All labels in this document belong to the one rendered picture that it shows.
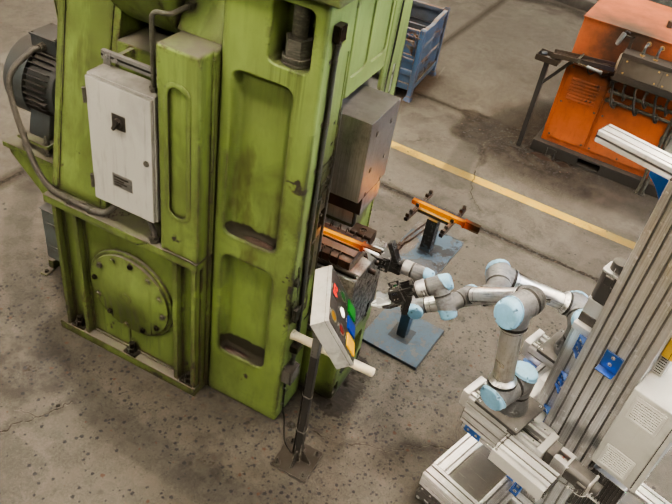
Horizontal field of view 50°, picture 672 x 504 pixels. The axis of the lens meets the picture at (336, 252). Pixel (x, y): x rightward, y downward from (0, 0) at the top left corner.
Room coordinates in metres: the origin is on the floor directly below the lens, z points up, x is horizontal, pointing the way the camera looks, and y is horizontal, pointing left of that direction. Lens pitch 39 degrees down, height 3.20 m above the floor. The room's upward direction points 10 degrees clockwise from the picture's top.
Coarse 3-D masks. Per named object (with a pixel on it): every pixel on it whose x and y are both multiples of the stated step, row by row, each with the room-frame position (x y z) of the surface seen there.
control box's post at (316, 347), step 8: (312, 344) 2.17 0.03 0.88; (320, 344) 2.17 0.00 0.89; (312, 352) 2.17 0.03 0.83; (320, 352) 2.19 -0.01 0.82; (312, 360) 2.17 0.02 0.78; (312, 368) 2.17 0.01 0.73; (312, 376) 2.17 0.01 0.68; (312, 384) 2.17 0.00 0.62; (304, 392) 2.18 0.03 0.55; (312, 392) 2.18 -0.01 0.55; (304, 400) 2.17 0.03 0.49; (304, 408) 2.17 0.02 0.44; (304, 416) 2.17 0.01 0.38; (304, 424) 2.17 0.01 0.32; (296, 440) 2.18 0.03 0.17; (304, 440) 2.19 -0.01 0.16; (296, 448) 2.17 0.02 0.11
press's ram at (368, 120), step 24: (360, 96) 2.82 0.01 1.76; (384, 96) 2.86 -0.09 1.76; (360, 120) 2.61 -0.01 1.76; (384, 120) 2.72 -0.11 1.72; (360, 144) 2.61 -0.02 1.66; (384, 144) 2.78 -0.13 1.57; (336, 168) 2.64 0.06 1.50; (360, 168) 2.60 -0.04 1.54; (384, 168) 2.85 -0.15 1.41; (336, 192) 2.63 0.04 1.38; (360, 192) 2.60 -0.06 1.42
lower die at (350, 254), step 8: (328, 224) 2.90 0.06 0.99; (344, 232) 2.86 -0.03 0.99; (328, 240) 2.78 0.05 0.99; (336, 240) 2.78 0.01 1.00; (360, 240) 2.82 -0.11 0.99; (328, 248) 2.73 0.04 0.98; (336, 248) 2.72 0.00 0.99; (344, 248) 2.73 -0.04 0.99; (352, 248) 2.74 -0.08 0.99; (328, 256) 2.68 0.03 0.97; (336, 256) 2.68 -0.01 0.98; (344, 256) 2.69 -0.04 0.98; (352, 256) 2.69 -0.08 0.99; (360, 256) 2.77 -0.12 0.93; (344, 264) 2.65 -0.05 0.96; (352, 264) 2.68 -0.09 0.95
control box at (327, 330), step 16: (320, 272) 2.32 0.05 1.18; (320, 288) 2.21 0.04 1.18; (336, 288) 2.25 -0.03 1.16; (320, 304) 2.11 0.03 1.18; (336, 304) 2.17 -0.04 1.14; (352, 304) 2.35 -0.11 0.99; (320, 320) 2.02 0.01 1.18; (336, 320) 2.08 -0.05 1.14; (320, 336) 2.01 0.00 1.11; (336, 336) 2.02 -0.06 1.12; (336, 352) 2.02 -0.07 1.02; (336, 368) 2.02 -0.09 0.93
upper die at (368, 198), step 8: (376, 184) 2.78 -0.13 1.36; (368, 192) 2.70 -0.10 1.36; (376, 192) 2.81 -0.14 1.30; (328, 200) 2.70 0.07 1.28; (336, 200) 2.68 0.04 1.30; (344, 200) 2.67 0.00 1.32; (368, 200) 2.72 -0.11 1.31; (344, 208) 2.67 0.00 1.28; (352, 208) 2.65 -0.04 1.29; (360, 208) 2.64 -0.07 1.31
